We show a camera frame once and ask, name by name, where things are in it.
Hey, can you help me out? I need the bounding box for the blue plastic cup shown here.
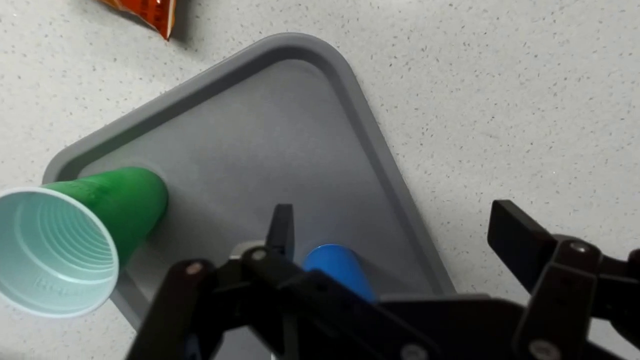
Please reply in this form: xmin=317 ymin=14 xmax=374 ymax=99
xmin=303 ymin=244 xmax=377 ymax=301

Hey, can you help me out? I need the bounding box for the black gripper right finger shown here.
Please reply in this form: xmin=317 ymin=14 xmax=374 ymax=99
xmin=488 ymin=200 xmax=556 ymax=291

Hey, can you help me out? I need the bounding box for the green plastic cup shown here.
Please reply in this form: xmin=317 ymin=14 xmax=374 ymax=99
xmin=0 ymin=168 xmax=168 ymax=318

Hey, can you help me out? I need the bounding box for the grey plastic tray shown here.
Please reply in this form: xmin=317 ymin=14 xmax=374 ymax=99
xmin=45 ymin=34 xmax=454 ymax=323

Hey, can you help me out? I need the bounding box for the orange snack bag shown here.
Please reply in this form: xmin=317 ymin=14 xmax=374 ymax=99
xmin=103 ymin=0 xmax=176 ymax=40

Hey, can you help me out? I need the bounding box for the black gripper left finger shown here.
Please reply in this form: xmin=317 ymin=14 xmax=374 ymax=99
xmin=266 ymin=204 xmax=295 ymax=257

